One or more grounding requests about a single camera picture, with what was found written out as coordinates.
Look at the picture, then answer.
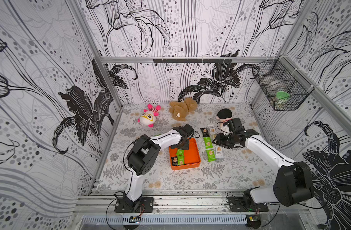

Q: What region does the black cookie packet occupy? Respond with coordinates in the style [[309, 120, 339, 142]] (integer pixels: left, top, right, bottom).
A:
[[200, 128, 210, 137], [171, 157, 178, 166]]

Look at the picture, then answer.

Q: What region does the white cookie packet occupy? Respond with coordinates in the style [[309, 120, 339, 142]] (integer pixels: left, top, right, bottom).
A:
[[215, 146, 224, 159], [208, 125, 216, 134]]

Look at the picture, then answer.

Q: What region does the green cookie packet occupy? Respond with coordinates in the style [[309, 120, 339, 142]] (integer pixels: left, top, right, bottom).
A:
[[206, 149, 216, 162], [176, 149, 185, 166], [203, 137, 213, 149]]

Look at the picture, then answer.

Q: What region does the orange storage box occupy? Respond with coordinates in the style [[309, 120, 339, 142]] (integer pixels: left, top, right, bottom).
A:
[[169, 138, 201, 171]]

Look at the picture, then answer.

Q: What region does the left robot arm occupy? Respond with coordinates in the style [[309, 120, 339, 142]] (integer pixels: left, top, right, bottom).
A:
[[125, 124, 195, 203]]

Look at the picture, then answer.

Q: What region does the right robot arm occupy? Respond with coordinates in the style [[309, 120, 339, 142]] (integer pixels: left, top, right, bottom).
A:
[[213, 118, 314, 209]]

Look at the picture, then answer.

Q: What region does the brown teddy bear plush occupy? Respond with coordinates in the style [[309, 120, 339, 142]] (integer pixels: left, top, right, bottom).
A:
[[169, 97, 198, 121]]

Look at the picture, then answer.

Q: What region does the black-haired doll orange dress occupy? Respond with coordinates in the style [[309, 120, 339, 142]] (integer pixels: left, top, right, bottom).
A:
[[216, 108, 233, 128]]

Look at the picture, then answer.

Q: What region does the pink white owl plush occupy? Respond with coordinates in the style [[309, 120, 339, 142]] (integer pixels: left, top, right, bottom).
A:
[[138, 103, 161, 127]]

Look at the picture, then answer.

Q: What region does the green lid jar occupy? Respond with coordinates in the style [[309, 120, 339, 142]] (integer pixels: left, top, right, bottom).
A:
[[274, 91, 290, 110]]

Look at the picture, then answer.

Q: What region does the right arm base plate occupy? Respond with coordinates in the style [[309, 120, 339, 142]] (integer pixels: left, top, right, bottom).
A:
[[226, 195, 269, 213]]

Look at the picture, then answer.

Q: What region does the black wire basket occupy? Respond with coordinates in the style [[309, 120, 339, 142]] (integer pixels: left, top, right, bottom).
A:
[[252, 60, 314, 111]]

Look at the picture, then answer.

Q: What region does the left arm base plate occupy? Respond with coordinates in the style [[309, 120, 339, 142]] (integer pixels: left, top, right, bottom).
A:
[[115, 196, 154, 213]]

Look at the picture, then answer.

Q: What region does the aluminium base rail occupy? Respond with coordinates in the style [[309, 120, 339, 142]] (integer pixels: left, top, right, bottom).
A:
[[74, 192, 308, 215]]

